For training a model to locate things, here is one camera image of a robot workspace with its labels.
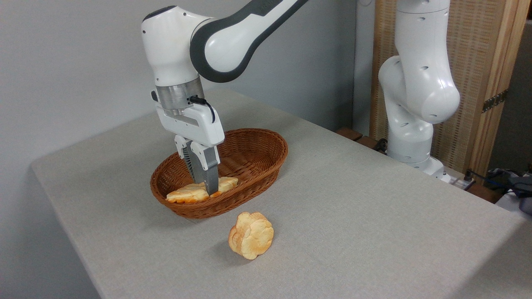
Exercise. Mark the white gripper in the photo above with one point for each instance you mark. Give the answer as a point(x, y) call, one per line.
point(195, 124)

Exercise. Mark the toasted bread piece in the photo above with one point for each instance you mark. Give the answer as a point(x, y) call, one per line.
point(187, 194)

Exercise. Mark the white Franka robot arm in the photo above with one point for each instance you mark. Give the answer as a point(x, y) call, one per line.
point(415, 83)

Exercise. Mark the flower-shaped bread roll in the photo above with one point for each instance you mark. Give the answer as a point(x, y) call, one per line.
point(251, 236)

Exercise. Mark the brown wicker basket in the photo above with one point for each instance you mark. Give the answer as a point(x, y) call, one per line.
point(257, 153)

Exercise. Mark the brown wooden block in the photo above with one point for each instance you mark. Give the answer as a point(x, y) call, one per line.
point(349, 133)
point(368, 142)

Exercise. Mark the black clamp knob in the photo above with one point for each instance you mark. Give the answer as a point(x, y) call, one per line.
point(380, 145)

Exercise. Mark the grey fabric tablecloth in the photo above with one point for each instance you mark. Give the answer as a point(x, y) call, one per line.
point(374, 228)

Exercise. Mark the black power plug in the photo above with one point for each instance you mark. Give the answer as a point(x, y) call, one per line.
point(468, 175)

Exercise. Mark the wooden woven folding screen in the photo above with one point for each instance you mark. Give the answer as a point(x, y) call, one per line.
point(478, 50)

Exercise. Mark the dark metal screen hinge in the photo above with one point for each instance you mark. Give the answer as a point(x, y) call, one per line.
point(494, 101)

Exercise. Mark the dark grey bag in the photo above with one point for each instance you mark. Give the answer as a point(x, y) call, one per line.
point(523, 189)

